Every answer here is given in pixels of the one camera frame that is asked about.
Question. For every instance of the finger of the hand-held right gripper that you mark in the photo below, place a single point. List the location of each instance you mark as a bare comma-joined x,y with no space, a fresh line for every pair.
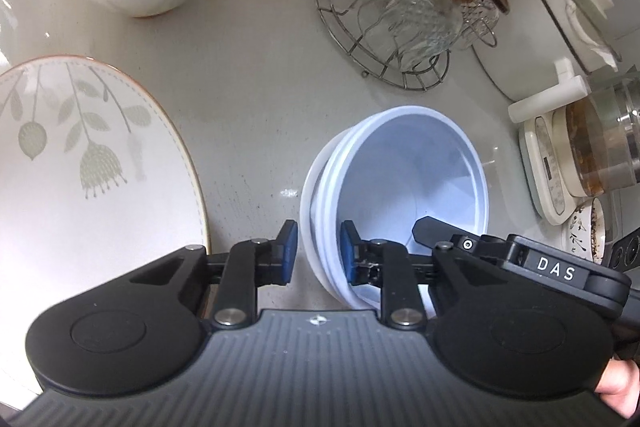
440,232

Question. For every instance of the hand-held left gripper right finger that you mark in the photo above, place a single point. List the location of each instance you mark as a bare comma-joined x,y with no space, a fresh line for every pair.
348,254

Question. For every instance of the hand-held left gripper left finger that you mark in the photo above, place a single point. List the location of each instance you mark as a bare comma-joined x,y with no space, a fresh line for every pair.
288,252

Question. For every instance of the white plastic bowl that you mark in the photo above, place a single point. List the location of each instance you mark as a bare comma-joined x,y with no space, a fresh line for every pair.
321,207
306,207
420,167

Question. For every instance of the white leaf-print plate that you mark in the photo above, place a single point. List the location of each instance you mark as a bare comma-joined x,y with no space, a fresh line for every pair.
75,217

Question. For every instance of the person's right hand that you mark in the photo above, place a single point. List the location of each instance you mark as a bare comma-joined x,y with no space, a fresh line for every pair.
622,382

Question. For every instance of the floral print ceramic cup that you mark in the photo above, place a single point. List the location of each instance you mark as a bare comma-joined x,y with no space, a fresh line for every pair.
582,232

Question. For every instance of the white lidded pot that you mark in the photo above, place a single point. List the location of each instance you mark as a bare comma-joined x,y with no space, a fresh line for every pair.
545,22

